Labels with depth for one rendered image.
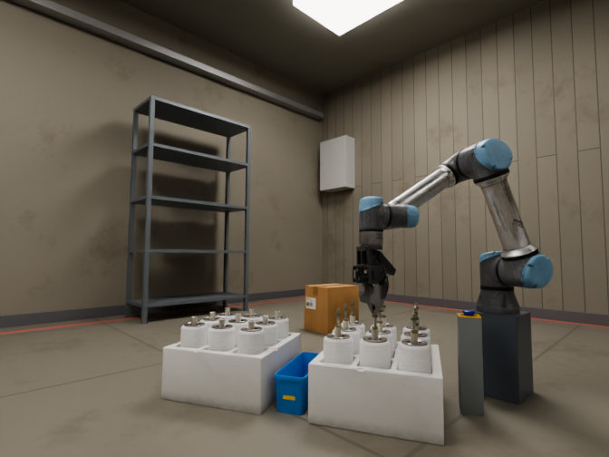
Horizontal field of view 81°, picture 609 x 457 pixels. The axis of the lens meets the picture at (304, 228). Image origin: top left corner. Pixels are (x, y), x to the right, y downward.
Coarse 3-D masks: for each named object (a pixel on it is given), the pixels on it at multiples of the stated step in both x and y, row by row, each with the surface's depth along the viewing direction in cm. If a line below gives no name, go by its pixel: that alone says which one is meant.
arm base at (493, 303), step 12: (480, 288) 140; (492, 288) 135; (504, 288) 133; (480, 300) 139; (492, 300) 134; (504, 300) 133; (516, 300) 134; (492, 312) 133; (504, 312) 131; (516, 312) 131
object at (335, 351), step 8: (328, 344) 112; (336, 344) 111; (344, 344) 111; (352, 344) 114; (328, 352) 112; (336, 352) 111; (344, 352) 111; (352, 352) 113; (328, 360) 112; (336, 360) 111; (344, 360) 111; (352, 360) 113
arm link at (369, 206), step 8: (360, 200) 114; (368, 200) 111; (376, 200) 111; (360, 208) 113; (368, 208) 110; (376, 208) 110; (384, 208) 112; (360, 216) 113; (368, 216) 110; (376, 216) 110; (384, 216) 111; (360, 224) 113; (368, 224) 110; (376, 224) 110; (384, 224) 112
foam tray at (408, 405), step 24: (312, 360) 114; (432, 360) 115; (312, 384) 110; (336, 384) 107; (360, 384) 105; (384, 384) 103; (408, 384) 101; (432, 384) 99; (312, 408) 109; (336, 408) 107; (360, 408) 105; (384, 408) 102; (408, 408) 100; (432, 408) 98; (384, 432) 102; (408, 432) 100; (432, 432) 98
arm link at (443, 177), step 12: (456, 156) 132; (444, 168) 133; (456, 168) 132; (432, 180) 131; (444, 180) 131; (456, 180) 133; (408, 192) 129; (420, 192) 129; (432, 192) 130; (396, 204) 127; (408, 204) 127; (420, 204) 130; (384, 228) 124
